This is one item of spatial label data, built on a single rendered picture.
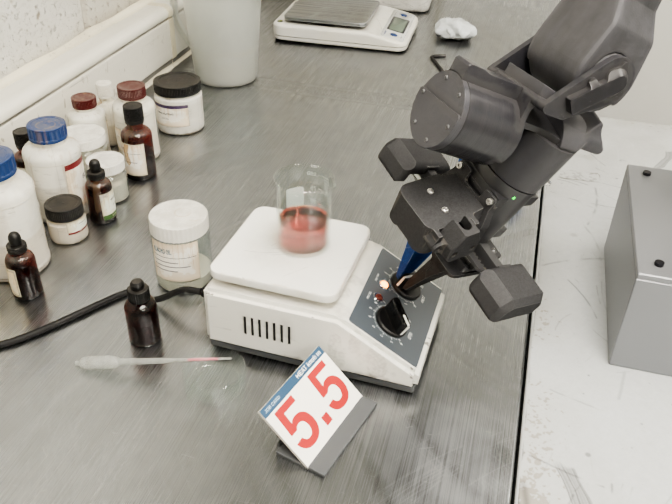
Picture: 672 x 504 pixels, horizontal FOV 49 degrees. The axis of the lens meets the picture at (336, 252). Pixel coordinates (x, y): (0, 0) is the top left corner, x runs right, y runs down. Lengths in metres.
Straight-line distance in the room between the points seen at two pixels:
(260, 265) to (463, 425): 0.22
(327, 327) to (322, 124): 0.54
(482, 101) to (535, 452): 0.29
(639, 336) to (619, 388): 0.05
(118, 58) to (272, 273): 0.61
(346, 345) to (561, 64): 0.28
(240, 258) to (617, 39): 0.35
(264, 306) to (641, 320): 0.33
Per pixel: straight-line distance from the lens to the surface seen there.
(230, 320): 0.67
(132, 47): 1.22
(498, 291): 0.60
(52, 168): 0.88
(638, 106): 2.11
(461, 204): 0.58
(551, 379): 0.71
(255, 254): 0.67
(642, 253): 0.71
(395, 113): 1.17
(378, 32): 1.44
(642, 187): 0.81
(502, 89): 0.55
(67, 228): 0.86
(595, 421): 0.68
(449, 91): 0.53
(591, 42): 0.56
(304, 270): 0.65
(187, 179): 0.98
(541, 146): 0.57
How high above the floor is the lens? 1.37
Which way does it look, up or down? 35 degrees down
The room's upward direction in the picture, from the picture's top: 2 degrees clockwise
